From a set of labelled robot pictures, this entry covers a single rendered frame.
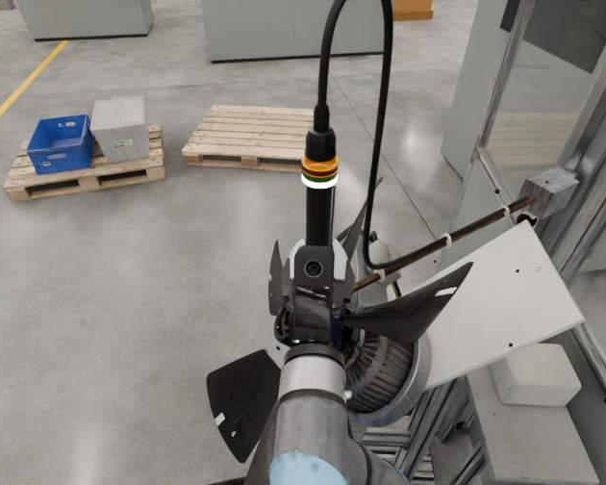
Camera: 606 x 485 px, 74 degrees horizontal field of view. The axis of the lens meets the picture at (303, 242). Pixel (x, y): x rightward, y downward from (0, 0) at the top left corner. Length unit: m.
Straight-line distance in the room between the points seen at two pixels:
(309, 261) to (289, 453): 0.19
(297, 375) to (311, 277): 0.11
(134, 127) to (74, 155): 0.53
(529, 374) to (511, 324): 0.37
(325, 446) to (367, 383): 0.47
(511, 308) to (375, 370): 0.29
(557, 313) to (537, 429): 0.50
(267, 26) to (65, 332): 4.74
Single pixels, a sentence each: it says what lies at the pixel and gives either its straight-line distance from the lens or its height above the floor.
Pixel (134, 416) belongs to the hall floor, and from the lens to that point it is 2.23.
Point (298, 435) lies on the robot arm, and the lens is 0.42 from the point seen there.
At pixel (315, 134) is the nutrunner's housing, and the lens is 0.46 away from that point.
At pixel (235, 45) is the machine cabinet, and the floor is 0.23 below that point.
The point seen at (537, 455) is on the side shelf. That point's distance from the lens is 1.23.
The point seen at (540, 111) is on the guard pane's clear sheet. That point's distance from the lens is 1.60.
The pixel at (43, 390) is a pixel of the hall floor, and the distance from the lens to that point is 2.50.
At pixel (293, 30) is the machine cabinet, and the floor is 0.39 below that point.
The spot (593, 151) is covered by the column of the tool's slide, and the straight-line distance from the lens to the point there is 1.07.
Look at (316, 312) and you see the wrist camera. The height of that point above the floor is 1.52.
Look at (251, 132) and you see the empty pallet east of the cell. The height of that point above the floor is 0.14.
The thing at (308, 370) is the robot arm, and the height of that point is 1.50.
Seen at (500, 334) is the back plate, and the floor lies 1.26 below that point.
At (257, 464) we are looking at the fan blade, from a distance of 0.79.
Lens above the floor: 1.89
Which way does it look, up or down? 42 degrees down
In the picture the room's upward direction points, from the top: straight up
